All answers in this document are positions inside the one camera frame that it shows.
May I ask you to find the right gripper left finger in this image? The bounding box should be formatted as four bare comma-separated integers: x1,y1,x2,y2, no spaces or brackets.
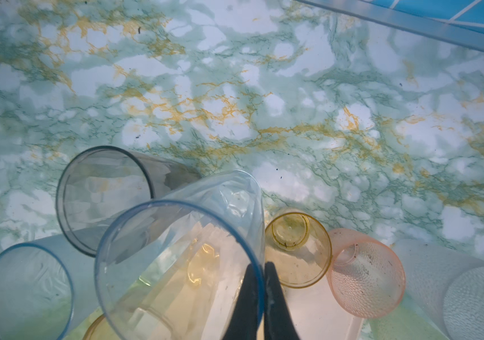
223,265,258,340

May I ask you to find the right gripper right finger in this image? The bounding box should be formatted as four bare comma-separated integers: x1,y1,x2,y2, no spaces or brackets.
264,262,300,340

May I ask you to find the blue clear faceted glass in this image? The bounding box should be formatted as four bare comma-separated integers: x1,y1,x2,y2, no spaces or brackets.
95,170,265,339

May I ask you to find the amber tall glass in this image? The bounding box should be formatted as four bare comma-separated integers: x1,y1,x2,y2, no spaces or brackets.
83,315,120,340

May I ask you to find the beige plastic tray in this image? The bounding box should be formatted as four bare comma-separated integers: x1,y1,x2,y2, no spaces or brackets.
281,276,363,339

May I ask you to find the small yellow glass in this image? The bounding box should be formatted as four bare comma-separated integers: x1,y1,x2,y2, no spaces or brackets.
265,208,332,288

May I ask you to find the small pink frosted glass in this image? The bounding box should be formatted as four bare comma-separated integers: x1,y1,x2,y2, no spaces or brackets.
326,228,406,319

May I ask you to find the green frosted glass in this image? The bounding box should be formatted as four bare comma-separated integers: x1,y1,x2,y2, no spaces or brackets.
369,293,447,340

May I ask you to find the white frosted glass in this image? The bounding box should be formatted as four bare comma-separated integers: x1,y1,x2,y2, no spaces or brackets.
392,239,484,339

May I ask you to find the grey smoky tall glass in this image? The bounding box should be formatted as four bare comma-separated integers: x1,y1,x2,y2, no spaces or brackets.
56,146,201,257

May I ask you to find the blue frosted tall glass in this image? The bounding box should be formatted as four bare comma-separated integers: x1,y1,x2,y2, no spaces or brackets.
0,235,98,339

